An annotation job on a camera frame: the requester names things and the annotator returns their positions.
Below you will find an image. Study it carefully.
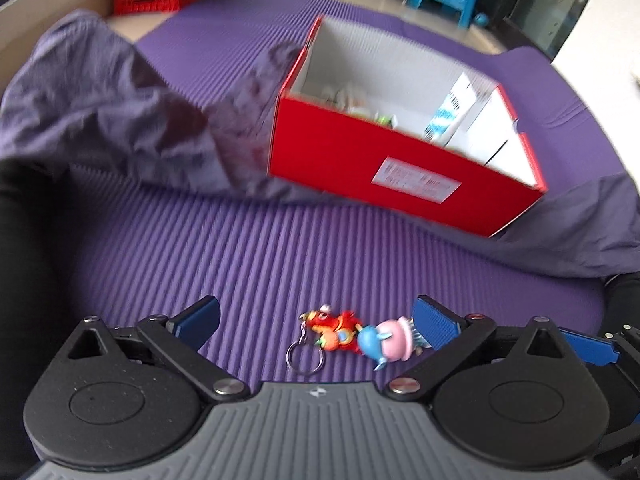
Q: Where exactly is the pink blue figurine keychain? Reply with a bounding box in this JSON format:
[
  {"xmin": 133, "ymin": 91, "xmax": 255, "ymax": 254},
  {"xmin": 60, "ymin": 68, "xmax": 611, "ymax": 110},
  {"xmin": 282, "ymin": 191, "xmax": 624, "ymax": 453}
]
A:
[{"xmin": 357, "ymin": 316, "xmax": 432, "ymax": 372}]

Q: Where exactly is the red orange dragon keychain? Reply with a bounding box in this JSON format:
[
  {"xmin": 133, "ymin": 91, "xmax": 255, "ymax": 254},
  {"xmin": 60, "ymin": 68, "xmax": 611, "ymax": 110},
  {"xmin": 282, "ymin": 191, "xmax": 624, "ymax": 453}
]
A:
[{"xmin": 285, "ymin": 304, "xmax": 362, "ymax": 377}]

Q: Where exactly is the white blue toothpaste tube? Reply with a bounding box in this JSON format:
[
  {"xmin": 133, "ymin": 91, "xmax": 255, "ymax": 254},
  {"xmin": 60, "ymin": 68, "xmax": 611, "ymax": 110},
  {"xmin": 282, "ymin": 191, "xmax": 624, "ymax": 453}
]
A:
[{"xmin": 423, "ymin": 72, "xmax": 498, "ymax": 146}]

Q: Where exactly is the green cylindrical battery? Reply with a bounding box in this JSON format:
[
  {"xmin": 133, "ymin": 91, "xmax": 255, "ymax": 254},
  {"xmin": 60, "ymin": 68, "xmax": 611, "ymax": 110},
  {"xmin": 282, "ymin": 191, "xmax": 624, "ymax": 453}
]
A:
[{"xmin": 374, "ymin": 114, "xmax": 398, "ymax": 129}]

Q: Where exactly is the purple foam mat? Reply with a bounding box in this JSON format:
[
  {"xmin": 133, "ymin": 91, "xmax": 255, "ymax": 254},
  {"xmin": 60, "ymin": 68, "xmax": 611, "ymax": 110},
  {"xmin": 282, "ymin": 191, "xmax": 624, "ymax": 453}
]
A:
[{"xmin": 67, "ymin": 0, "xmax": 623, "ymax": 385}]

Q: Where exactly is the red cardboard box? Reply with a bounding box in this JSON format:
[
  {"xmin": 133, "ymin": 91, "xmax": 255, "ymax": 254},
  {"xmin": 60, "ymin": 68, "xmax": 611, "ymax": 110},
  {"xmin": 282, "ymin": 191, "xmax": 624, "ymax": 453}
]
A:
[{"xmin": 268, "ymin": 16, "xmax": 547, "ymax": 237}]

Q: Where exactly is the purple grey cloth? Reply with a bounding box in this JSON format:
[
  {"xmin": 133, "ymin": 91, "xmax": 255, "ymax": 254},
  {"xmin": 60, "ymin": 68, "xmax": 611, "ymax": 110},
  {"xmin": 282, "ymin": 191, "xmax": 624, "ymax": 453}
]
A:
[{"xmin": 1, "ymin": 11, "xmax": 639, "ymax": 278}]

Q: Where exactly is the blue small ball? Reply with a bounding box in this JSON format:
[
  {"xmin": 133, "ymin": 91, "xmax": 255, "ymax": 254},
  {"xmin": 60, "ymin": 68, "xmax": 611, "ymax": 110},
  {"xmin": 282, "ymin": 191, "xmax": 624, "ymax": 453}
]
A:
[{"xmin": 473, "ymin": 13, "xmax": 489, "ymax": 28}]

